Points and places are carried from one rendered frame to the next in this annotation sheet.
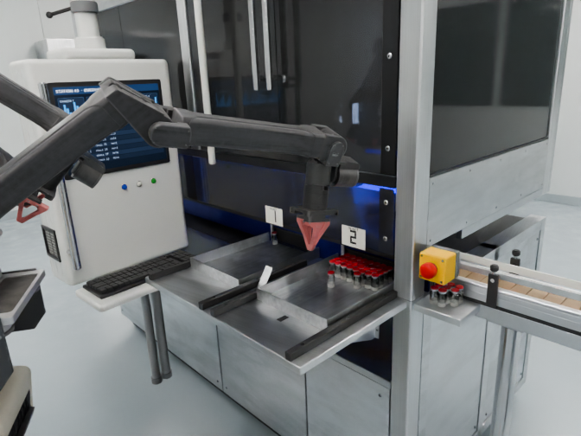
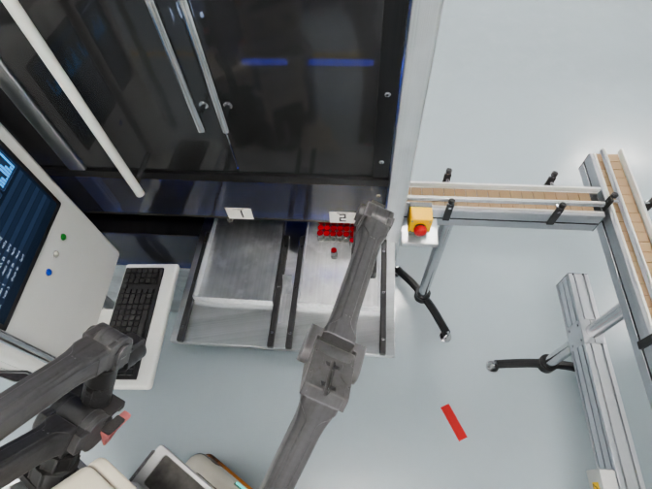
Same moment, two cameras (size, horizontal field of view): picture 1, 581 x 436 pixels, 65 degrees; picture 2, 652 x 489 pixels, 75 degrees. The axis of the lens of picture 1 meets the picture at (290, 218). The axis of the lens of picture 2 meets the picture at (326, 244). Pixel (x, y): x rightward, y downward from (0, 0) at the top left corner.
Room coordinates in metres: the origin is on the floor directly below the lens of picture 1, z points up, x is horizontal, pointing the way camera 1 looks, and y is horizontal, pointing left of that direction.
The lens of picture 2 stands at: (0.64, 0.35, 2.13)
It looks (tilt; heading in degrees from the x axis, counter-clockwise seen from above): 58 degrees down; 322
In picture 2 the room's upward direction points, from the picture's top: 5 degrees counter-clockwise
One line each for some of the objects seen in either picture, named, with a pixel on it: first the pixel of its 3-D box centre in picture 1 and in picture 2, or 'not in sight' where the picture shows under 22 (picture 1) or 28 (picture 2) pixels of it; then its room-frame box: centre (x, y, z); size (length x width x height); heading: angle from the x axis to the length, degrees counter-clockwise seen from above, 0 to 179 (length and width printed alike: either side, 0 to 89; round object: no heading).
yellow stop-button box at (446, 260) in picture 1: (438, 264); (419, 217); (1.06, -0.37, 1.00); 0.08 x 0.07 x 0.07; 133
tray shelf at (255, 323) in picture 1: (274, 286); (289, 279); (1.24, 0.06, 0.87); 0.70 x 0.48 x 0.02; 43
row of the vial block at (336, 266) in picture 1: (353, 274); (342, 237); (1.22, -0.17, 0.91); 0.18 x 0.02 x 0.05; 43
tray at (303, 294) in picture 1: (333, 286); (342, 260); (1.16, -0.11, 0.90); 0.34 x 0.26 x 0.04; 133
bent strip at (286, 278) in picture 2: (251, 283); (284, 298); (1.18, 0.12, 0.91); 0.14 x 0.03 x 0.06; 132
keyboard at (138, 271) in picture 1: (145, 271); (130, 318); (1.53, 0.53, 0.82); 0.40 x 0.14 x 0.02; 136
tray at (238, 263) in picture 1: (255, 257); (243, 255); (1.41, 0.12, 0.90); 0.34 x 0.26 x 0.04; 133
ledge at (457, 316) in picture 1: (449, 304); (418, 228); (1.08, -0.41, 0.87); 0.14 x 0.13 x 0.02; 133
